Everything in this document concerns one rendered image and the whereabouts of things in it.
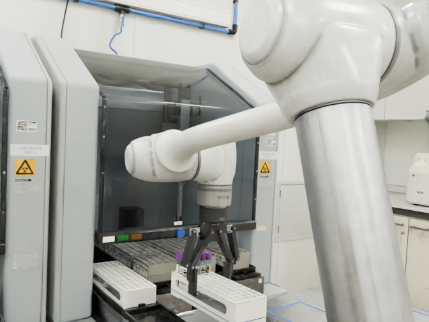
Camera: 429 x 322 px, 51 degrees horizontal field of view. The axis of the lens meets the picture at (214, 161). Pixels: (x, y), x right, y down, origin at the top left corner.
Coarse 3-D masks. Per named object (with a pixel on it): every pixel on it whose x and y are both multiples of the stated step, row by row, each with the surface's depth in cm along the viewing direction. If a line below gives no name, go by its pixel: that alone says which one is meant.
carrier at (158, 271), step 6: (150, 264) 145; (156, 264) 146; (162, 264) 148; (168, 264) 149; (174, 264) 150; (150, 270) 145; (156, 270) 146; (162, 270) 148; (168, 270) 149; (150, 276) 145; (156, 276) 147; (162, 276) 148; (168, 276) 149
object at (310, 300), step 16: (320, 288) 149; (272, 304) 132; (288, 304) 133; (304, 304) 133; (320, 304) 134; (272, 320) 120; (288, 320) 121; (304, 320) 121; (320, 320) 122; (416, 320) 125
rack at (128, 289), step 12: (96, 264) 148; (108, 264) 149; (120, 264) 149; (96, 276) 148; (108, 276) 138; (120, 276) 138; (132, 276) 138; (108, 288) 142; (120, 288) 127; (132, 288) 128; (144, 288) 127; (120, 300) 126; (132, 300) 125; (144, 300) 128
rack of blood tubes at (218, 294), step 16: (176, 288) 123; (208, 288) 111; (224, 288) 112; (240, 288) 112; (192, 304) 116; (208, 304) 116; (224, 304) 104; (240, 304) 102; (256, 304) 105; (224, 320) 104; (240, 320) 102; (256, 320) 105
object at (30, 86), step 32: (0, 32) 143; (0, 64) 130; (32, 64) 130; (32, 96) 123; (32, 128) 123; (32, 160) 124; (32, 192) 124; (32, 224) 125; (0, 256) 127; (32, 256) 125; (0, 288) 126; (32, 288) 126; (32, 320) 127
